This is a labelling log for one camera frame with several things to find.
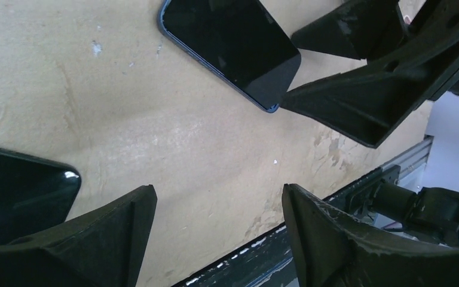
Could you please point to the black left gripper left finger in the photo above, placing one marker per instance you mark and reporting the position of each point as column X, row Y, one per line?
column 104, row 247

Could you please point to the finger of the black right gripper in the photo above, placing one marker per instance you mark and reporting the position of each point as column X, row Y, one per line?
column 358, row 29
column 367, row 104

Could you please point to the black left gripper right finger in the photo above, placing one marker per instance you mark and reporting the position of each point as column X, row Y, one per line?
column 333, row 248

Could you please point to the black phone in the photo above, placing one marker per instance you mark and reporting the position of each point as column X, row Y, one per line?
column 35, row 194
column 238, row 41

